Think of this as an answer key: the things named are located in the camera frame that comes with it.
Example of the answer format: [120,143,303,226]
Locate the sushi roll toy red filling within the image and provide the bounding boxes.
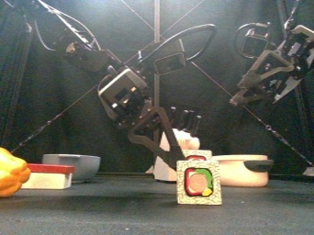
[181,149,215,162]

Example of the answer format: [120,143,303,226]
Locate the sushi roll toy green filling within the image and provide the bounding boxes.
[175,160,223,207]

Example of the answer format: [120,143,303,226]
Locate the grey bowl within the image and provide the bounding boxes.
[41,153,101,184]

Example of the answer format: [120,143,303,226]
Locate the white toy knife block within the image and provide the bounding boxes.
[152,128,201,183]

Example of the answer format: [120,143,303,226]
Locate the yellow toy bell pepper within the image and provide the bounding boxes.
[0,147,32,198]

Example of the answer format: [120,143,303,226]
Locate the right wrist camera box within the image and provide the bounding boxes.
[240,28,272,60]

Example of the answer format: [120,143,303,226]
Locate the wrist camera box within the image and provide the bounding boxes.
[240,28,272,60]
[140,39,187,76]

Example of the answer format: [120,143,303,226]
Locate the black toy knife handle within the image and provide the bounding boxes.
[176,109,189,132]
[168,106,179,129]
[189,115,203,137]

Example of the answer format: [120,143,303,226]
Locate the black looped camera cable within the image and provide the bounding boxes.
[139,23,217,63]
[232,21,272,60]

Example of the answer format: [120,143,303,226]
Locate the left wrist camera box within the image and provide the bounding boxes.
[140,39,187,76]

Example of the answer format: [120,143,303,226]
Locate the cream pot with black handle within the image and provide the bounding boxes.
[211,153,275,188]

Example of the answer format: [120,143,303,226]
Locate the vertical metal frame pole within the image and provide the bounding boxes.
[153,0,161,160]

